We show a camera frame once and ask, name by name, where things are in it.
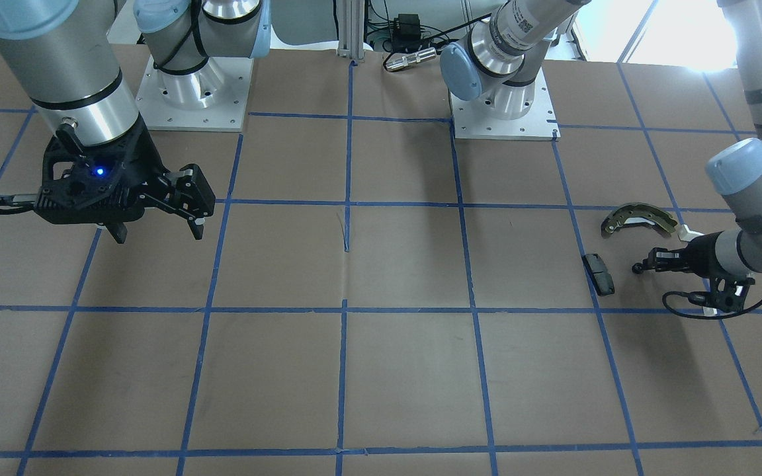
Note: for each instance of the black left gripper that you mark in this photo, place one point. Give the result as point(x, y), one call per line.
point(700, 254)

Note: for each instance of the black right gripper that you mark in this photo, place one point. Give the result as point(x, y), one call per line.
point(147, 162)

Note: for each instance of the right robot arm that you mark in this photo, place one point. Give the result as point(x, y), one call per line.
point(60, 54)

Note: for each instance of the white curved plastic part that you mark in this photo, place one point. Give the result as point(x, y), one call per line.
point(685, 234)

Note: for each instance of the olive green brake shoe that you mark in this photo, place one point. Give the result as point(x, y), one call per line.
point(638, 214)

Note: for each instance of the black brake pad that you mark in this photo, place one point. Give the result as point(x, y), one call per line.
point(599, 274)

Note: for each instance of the silver metal connector plug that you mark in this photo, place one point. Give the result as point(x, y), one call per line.
point(411, 59)

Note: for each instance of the black power adapter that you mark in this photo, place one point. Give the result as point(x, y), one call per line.
point(406, 27)

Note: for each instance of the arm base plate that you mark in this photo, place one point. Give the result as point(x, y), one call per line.
point(212, 99)
point(521, 113)

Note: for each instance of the aluminium frame post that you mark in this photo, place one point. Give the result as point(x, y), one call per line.
point(350, 23)

